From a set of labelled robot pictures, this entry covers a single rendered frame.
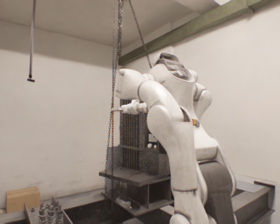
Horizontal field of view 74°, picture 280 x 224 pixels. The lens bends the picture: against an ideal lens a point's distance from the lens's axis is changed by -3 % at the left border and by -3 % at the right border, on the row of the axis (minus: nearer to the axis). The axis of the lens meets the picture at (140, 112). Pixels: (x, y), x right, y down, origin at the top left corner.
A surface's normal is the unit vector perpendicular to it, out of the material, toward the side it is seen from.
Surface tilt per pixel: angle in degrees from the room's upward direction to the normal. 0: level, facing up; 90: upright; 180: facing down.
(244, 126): 90
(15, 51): 90
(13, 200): 90
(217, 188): 79
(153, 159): 90
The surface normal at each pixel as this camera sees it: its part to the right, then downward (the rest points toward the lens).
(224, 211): 0.51, -0.25
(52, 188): 0.59, -0.04
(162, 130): -0.72, 0.10
